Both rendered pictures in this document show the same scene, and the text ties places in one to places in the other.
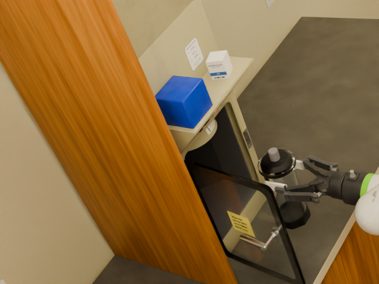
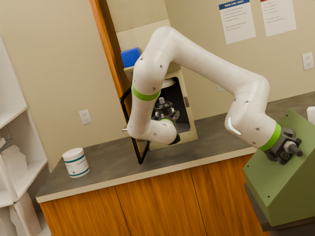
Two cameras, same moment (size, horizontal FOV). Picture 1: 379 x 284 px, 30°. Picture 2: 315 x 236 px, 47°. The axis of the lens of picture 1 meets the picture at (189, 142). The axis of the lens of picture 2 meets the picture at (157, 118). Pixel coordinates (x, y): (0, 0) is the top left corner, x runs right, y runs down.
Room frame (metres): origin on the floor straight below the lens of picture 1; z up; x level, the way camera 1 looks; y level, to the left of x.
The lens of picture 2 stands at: (0.14, -1.63, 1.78)
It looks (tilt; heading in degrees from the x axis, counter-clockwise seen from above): 16 degrees down; 47
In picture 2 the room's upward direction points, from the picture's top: 15 degrees counter-clockwise
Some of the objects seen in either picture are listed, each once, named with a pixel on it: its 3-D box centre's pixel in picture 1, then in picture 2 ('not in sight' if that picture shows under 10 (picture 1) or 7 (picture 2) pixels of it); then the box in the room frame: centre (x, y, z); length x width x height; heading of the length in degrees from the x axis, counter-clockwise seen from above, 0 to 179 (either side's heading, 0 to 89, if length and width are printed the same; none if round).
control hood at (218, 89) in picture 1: (214, 105); (153, 68); (1.61, -0.10, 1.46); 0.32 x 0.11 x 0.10; 132
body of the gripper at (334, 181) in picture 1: (331, 183); not in sight; (1.39, -0.31, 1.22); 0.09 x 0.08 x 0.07; 42
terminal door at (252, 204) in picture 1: (244, 225); (135, 123); (1.41, -0.05, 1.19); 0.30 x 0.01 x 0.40; 35
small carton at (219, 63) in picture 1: (219, 65); not in sight; (1.66, -0.16, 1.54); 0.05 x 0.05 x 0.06; 58
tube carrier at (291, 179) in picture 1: (285, 189); (167, 122); (1.51, -0.20, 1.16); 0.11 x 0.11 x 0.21
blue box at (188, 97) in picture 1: (183, 101); (131, 57); (1.54, -0.03, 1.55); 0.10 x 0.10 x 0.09; 42
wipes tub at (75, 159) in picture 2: not in sight; (76, 162); (1.17, 0.33, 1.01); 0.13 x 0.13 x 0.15
